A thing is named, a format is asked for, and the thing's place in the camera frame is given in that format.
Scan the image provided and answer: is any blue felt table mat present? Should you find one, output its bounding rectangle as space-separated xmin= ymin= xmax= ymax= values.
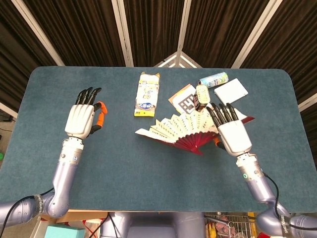
xmin=4 ymin=65 xmax=317 ymax=213

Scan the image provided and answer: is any lavender robot torso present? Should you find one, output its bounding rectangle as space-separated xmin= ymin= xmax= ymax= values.
xmin=100 ymin=212 xmax=206 ymax=238

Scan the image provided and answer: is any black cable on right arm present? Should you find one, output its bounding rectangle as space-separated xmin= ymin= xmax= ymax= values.
xmin=262 ymin=172 xmax=317 ymax=230

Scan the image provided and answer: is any blue green drink can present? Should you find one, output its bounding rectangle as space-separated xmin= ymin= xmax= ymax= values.
xmin=197 ymin=71 xmax=229 ymax=89

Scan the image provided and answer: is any red and white folding fan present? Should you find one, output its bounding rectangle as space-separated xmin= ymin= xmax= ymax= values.
xmin=135 ymin=109 xmax=256 ymax=156

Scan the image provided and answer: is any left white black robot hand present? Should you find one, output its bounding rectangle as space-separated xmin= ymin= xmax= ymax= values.
xmin=64 ymin=87 xmax=108 ymax=139

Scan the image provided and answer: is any gold luncheon meat tin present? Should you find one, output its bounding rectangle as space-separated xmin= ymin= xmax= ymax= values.
xmin=193 ymin=84 xmax=211 ymax=112

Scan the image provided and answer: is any black cable under table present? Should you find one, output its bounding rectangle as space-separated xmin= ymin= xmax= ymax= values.
xmin=85 ymin=212 xmax=119 ymax=238

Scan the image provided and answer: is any dark brown curtain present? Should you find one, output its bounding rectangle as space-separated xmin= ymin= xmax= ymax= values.
xmin=0 ymin=0 xmax=317 ymax=139

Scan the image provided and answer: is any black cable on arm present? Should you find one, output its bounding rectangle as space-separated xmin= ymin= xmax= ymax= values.
xmin=262 ymin=172 xmax=317 ymax=230
xmin=0 ymin=187 xmax=55 ymax=229

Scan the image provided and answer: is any white triangular frame foot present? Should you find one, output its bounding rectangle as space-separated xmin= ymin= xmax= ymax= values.
xmin=153 ymin=51 xmax=203 ymax=68

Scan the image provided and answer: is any flat white box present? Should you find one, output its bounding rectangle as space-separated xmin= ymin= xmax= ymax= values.
xmin=213 ymin=78 xmax=249 ymax=106

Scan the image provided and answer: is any snack bag with yellow label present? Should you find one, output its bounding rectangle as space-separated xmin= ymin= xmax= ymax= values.
xmin=134 ymin=71 xmax=161 ymax=118

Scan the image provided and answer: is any teal box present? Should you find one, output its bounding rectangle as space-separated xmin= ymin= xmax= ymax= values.
xmin=44 ymin=225 xmax=86 ymax=238

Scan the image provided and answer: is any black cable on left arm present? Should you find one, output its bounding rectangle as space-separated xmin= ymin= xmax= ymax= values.
xmin=0 ymin=187 xmax=55 ymax=229

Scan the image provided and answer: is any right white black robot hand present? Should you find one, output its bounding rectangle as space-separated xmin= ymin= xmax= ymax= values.
xmin=207 ymin=103 xmax=253 ymax=157

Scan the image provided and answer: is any brown cardboard box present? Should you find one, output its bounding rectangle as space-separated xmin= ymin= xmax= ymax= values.
xmin=39 ymin=210 xmax=109 ymax=225

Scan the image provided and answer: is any orange white card packet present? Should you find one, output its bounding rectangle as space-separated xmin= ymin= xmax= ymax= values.
xmin=168 ymin=84 xmax=199 ymax=117

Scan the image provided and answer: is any metal wire basket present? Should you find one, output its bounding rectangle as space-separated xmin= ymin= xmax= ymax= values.
xmin=205 ymin=212 xmax=261 ymax=238

